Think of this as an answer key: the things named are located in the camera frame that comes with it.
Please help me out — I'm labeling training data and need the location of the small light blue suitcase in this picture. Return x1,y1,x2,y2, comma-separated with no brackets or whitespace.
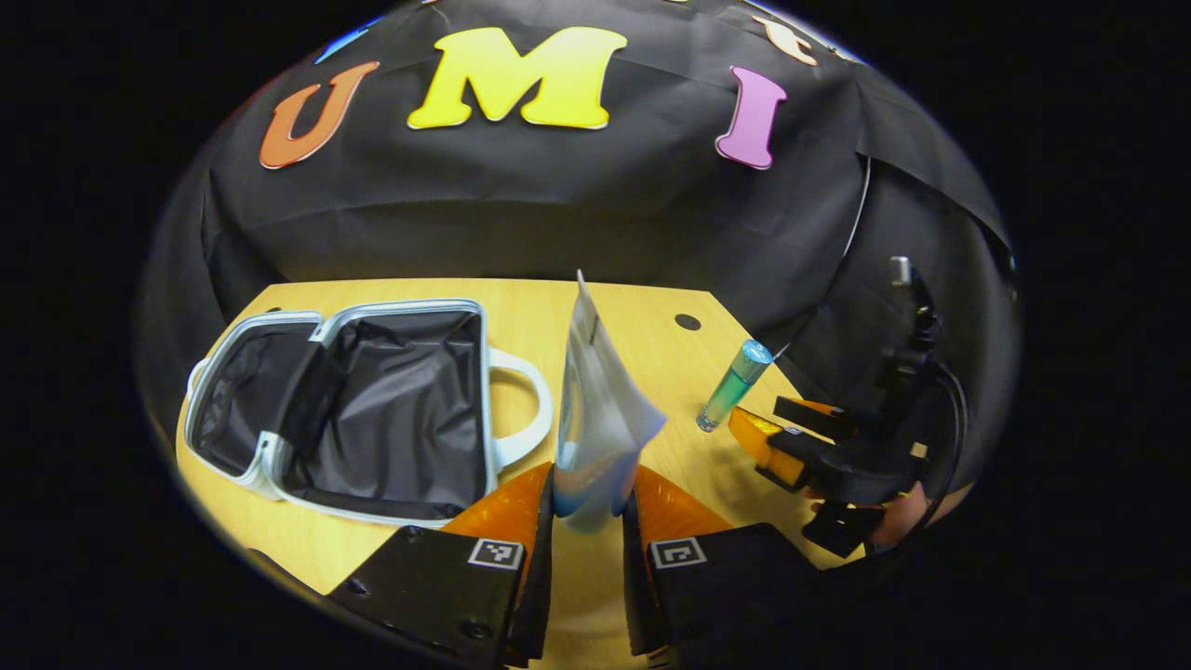
183,298,555,529

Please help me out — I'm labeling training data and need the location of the thin white cable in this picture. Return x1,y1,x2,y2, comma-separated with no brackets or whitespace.
772,154,874,362

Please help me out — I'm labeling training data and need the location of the black backdrop cloth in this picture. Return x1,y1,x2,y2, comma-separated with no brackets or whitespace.
135,0,1020,485

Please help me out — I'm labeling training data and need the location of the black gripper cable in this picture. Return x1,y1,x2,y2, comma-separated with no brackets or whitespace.
930,361,970,508

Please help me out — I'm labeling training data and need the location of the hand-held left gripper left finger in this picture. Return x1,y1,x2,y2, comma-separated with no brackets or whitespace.
324,462,557,669

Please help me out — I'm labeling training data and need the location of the blue capped green bottle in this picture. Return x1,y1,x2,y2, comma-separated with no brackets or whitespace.
695,339,775,434

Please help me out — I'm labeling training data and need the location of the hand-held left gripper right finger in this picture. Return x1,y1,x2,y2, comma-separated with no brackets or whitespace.
622,465,838,658

